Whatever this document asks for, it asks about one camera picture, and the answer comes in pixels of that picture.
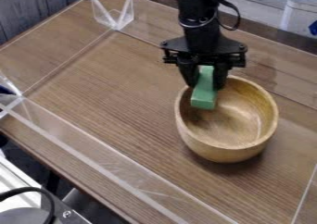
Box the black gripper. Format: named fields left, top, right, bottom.
left=159, top=19, right=247, bottom=90

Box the green rectangular block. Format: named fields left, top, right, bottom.
left=191, top=66, right=217, bottom=110

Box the brown wooden bowl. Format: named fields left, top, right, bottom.
left=175, top=76, right=278, bottom=163

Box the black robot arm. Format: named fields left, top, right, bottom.
left=159, top=0, right=247, bottom=90

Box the white container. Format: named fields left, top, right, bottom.
left=279, top=0, right=317, bottom=39

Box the clear acrylic front barrier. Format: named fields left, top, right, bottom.
left=0, top=77, right=237, bottom=224

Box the grey metal bracket with screw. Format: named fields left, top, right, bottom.
left=49, top=193, right=92, bottom=224

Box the black cable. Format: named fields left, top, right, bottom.
left=0, top=186, right=57, bottom=224

